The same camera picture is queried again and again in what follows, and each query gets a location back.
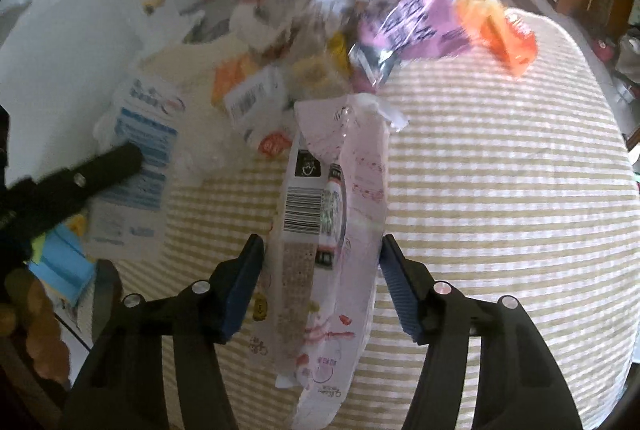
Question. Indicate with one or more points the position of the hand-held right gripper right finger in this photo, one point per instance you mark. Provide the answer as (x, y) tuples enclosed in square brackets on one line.
[(400, 295)]

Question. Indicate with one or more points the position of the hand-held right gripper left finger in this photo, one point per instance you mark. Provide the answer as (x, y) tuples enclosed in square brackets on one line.
[(245, 290)]

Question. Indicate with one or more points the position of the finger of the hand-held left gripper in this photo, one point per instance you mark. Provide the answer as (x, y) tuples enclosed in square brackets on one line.
[(90, 177)]

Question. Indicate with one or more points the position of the white blue printed bag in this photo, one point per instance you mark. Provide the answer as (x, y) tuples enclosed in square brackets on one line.
[(145, 134)]

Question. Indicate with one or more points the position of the long white pink package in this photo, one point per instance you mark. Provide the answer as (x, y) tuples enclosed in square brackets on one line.
[(350, 210)]

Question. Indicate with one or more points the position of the person's left hand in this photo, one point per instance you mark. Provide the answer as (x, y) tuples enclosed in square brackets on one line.
[(35, 315)]

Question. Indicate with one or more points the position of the light blue box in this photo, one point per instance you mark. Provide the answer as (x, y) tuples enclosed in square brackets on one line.
[(60, 260)]

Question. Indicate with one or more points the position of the beige checkered blanket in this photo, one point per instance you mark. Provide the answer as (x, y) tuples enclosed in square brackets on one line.
[(500, 210)]

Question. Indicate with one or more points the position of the white cabinet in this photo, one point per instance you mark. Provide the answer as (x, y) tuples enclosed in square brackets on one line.
[(60, 19)]

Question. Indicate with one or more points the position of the small orange wrapper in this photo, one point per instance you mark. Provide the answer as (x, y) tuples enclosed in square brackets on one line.
[(227, 79)]

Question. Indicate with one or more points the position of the white barcode wrapper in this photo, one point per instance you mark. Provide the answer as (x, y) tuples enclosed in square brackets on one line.
[(252, 97)]

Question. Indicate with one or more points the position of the yellow toy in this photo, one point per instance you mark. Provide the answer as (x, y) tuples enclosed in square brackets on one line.
[(154, 3)]

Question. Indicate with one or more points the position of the pile of paper scraps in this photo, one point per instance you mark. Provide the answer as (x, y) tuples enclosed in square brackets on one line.
[(310, 59)]

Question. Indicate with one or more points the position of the purple snack bag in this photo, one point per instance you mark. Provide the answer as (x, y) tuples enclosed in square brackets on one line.
[(410, 24)]

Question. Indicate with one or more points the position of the orange snack bag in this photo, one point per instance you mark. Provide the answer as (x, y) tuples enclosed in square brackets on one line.
[(510, 39)]

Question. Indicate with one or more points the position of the red plastic container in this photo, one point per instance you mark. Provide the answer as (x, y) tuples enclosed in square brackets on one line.
[(605, 50)]

